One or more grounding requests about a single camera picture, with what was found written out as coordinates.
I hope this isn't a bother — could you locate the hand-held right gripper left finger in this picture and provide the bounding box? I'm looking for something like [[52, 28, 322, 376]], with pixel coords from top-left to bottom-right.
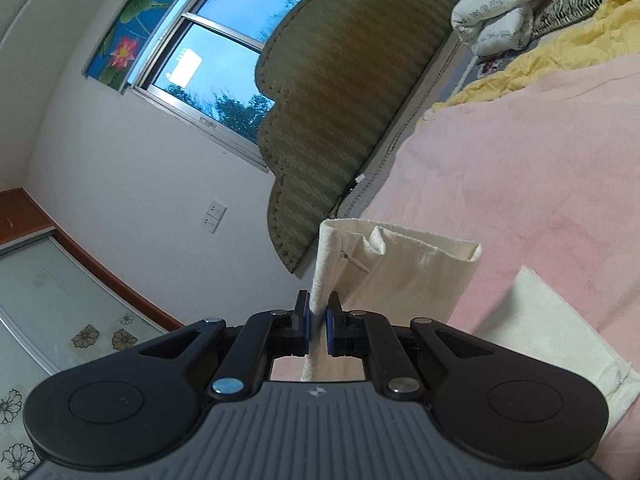
[[136, 290, 312, 401]]

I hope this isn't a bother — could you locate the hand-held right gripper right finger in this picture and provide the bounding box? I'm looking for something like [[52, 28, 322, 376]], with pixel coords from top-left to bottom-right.
[[324, 290, 507, 402]]

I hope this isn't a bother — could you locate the white towel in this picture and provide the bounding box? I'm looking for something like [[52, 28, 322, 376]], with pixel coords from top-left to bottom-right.
[[299, 217, 633, 441]]

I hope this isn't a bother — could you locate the olive green padded headboard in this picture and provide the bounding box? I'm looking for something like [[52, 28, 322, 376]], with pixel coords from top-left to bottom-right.
[[256, 0, 476, 275]]

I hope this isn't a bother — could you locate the pink bed sheet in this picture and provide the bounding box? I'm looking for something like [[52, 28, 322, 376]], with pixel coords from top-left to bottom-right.
[[272, 52, 640, 480]]

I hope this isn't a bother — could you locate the wooden wardrobe floral glass door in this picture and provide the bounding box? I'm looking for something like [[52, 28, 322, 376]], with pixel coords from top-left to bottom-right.
[[0, 187, 186, 476]]

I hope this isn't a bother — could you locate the floral lotus window blind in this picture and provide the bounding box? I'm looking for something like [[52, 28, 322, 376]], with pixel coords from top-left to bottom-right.
[[82, 0, 236, 93]]

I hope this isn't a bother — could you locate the white script print quilt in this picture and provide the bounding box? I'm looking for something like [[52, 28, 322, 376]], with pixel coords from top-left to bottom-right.
[[451, 0, 548, 56]]

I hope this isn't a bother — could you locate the yellow blanket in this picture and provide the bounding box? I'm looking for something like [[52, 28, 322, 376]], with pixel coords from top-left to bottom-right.
[[432, 0, 640, 111]]

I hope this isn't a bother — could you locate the aluminium frame window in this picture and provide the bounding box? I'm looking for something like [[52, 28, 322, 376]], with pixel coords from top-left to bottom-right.
[[122, 0, 333, 173]]

